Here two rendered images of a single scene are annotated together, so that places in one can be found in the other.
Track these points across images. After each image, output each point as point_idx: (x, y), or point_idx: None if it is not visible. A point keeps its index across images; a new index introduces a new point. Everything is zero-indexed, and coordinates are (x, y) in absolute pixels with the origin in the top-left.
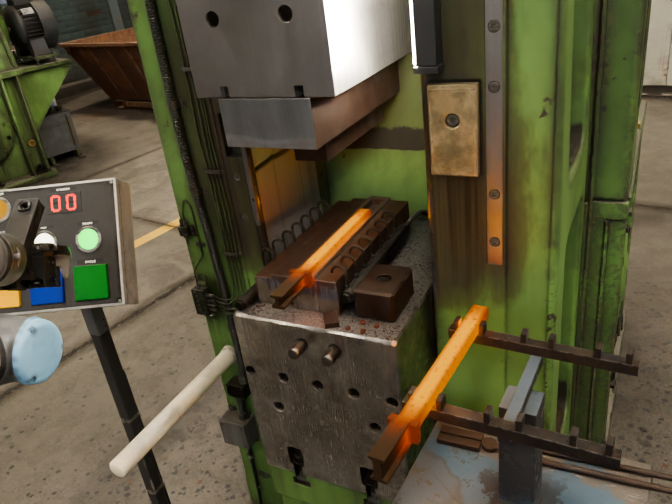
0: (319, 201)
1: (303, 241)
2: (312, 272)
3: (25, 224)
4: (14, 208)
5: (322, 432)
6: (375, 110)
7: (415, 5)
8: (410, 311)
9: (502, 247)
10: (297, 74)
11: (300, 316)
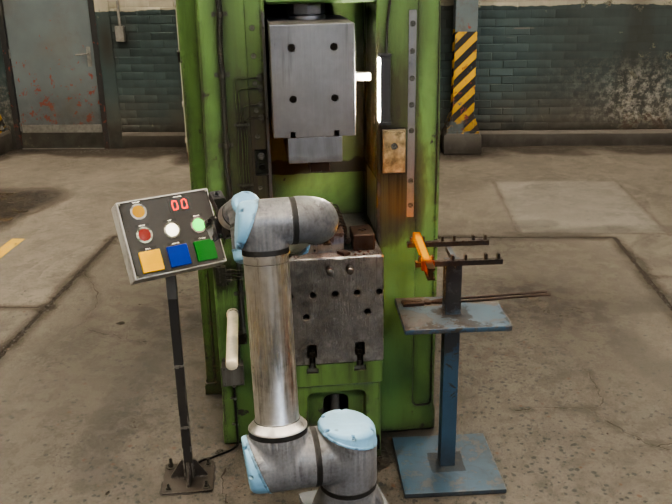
0: None
1: None
2: None
3: (225, 202)
4: (212, 195)
5: (333, 326)
6: None
7: (382, 95)
8: (376, 245)
9: (414, 207)
10: (337, 125)
11: (324, 255)
